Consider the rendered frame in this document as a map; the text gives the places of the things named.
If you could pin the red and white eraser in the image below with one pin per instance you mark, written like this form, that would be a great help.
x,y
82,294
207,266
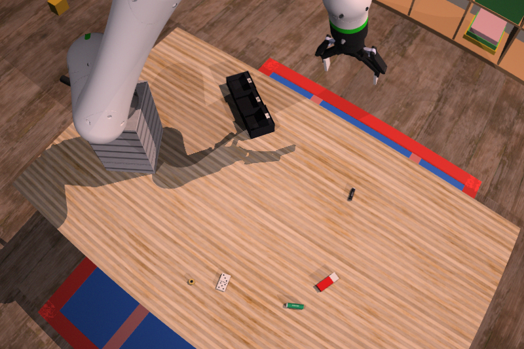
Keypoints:
x,y
327,282

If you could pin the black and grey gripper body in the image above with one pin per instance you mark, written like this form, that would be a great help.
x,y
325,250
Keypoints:
x,y
348,50

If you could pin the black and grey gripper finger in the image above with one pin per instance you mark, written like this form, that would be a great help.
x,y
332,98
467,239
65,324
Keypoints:
x,y
373,60
325,52

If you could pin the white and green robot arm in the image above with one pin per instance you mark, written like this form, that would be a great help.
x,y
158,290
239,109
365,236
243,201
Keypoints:
x,y
103,72

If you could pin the black three-compartment bin rack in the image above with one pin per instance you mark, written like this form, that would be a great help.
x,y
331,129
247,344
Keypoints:
x,y
254,113

